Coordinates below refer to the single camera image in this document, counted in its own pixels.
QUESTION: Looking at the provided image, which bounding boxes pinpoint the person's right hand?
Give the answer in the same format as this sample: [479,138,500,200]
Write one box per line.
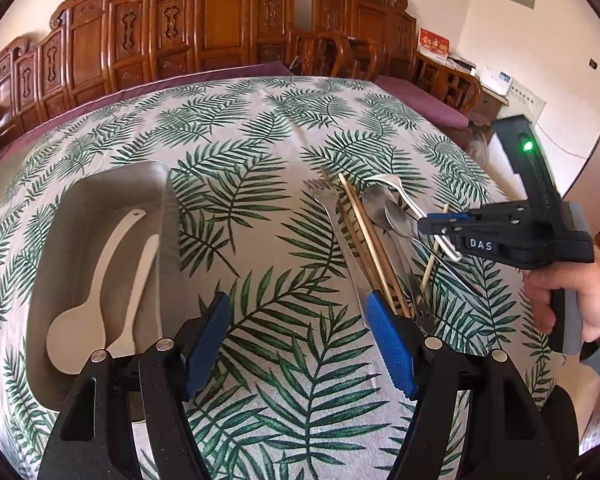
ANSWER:
[522,246,600,345]

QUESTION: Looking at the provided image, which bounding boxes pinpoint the light bamboo chopstick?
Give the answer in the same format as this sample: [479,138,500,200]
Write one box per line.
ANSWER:
[338,172,405,315]

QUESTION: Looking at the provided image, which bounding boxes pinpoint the small white plastic utensil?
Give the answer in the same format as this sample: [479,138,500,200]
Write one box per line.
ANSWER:
[107,234,160,358]

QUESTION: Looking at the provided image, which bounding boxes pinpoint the red sign card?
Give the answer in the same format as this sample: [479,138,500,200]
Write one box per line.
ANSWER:
[417,28,450,60]

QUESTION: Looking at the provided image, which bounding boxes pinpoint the silver metal fork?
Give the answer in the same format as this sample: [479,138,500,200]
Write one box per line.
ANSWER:
[303,179,370,327]

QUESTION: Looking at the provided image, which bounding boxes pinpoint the thin light chopstick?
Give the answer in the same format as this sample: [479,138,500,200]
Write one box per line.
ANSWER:
[415,202,451,306]

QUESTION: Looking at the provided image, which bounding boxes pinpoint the purple seat cushion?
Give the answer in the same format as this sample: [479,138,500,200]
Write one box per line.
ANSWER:
[0,62,468,162]

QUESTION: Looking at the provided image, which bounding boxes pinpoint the wooden armchair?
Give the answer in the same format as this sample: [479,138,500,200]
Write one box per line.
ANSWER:
[285,30,385,80]

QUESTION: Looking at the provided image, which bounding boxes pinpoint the grey rectangular utensil tray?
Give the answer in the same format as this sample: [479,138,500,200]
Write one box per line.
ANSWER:
[26,160,199,411]

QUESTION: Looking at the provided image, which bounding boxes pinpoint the leaf-print tablecloth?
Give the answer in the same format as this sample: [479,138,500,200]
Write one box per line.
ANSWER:
[0,75,562,480]

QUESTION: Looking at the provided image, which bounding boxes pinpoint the large white plastic spoon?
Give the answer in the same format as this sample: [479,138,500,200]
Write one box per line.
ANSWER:
[46,208,146,375]

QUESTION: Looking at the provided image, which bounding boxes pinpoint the carved wooden bench backrest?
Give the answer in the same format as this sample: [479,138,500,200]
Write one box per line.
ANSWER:
[0,0,417,146]

